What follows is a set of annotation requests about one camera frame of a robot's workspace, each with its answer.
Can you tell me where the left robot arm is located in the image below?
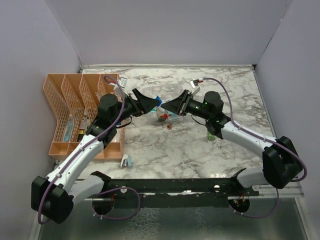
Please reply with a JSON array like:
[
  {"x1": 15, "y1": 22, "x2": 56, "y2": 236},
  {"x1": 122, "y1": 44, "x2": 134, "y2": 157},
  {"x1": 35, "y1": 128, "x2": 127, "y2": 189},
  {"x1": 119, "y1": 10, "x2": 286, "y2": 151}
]
[{"x1": 31, "y1": 88, "x2": 158, "y2": 225}]

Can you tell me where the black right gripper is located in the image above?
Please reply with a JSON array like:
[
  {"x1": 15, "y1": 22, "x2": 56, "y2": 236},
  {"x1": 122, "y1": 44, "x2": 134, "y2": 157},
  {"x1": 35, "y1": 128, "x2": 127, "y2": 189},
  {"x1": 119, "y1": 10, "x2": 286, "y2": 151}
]
[{"x1": 161, "y1": 90, "x2": 212, "y2": 121}]

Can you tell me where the medicine box in organizer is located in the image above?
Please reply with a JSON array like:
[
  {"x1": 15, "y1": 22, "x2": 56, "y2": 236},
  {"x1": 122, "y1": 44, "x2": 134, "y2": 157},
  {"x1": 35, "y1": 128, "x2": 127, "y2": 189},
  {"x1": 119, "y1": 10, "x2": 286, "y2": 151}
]
[{"x1": 79, "y1": 115, "x2": 89, "y2": 134}]

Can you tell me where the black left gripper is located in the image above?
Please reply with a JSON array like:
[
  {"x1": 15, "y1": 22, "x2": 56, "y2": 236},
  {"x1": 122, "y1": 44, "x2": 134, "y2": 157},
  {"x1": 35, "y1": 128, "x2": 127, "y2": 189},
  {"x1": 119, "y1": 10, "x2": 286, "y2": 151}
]
[{"x1": 112, "y1": 88, "x2": 160, "y2": 127}]

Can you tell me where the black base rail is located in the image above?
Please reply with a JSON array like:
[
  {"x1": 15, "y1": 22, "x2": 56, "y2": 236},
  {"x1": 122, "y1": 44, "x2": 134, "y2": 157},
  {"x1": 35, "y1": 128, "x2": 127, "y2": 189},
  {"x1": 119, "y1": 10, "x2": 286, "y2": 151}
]
[{"x1": 98, "y1": 178, "x2": 259, "y2": 209}]

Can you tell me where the brown bottle orange cap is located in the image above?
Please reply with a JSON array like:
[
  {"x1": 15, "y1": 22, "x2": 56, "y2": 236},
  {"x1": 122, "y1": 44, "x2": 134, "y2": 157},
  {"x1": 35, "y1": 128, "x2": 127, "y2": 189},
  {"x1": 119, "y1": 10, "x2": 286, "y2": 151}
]
[{"x1": 157, "y1": 112, "x2": 168, "y2": 122}]

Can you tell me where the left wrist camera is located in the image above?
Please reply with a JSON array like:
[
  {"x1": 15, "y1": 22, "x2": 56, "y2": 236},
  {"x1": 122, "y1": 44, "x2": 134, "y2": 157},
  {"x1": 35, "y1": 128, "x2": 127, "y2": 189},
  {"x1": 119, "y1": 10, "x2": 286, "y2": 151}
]
[{"x1": 113, "y1": 76, "x2": 128, "y2": 95}]

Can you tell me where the clear plastic medicine box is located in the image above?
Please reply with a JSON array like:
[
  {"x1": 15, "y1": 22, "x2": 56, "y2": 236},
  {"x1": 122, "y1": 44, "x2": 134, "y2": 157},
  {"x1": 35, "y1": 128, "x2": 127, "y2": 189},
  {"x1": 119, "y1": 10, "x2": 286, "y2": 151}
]
[{"x1": 142, "y1": 84, "x2": 185, "y2": 125}]

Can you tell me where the white teal thermometer case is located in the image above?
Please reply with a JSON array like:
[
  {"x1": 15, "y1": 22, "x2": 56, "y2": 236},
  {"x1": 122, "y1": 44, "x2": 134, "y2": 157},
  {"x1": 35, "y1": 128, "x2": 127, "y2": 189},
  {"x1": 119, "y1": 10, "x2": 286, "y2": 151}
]
[{"x1": 120, "y1": 154, "x2": 133, "y2": 168}]

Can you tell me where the small green packet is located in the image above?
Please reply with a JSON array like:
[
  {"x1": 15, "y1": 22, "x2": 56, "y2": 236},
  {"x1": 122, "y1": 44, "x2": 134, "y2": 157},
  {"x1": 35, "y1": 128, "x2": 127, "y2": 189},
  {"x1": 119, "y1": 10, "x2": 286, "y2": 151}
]
[{"x1": 207, "y1": 132, "x2": 215, "y2": 141}]

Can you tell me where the blue item in organizer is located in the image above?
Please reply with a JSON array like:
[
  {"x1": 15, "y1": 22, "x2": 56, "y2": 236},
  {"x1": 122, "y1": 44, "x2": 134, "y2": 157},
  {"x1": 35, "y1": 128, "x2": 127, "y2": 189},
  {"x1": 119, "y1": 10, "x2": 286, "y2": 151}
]
[{"x1": 63, "y1": 115, "x2": 74, "y2": 142}]

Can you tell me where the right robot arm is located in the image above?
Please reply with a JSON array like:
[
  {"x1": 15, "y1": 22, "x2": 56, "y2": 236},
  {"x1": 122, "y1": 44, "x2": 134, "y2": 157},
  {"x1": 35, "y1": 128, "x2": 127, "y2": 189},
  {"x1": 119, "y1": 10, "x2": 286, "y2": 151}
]
[{"x1": 161, "y1": 90, "x2": 303, "y2": 196}]

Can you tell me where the orange plastic file organizer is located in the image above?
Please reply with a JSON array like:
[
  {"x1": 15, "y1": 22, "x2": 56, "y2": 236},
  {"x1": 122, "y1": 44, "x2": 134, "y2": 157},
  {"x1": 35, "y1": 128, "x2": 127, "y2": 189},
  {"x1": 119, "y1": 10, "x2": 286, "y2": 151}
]
[{"x1": 43, "y1": 73, "x2": 119, "y2": 161}]

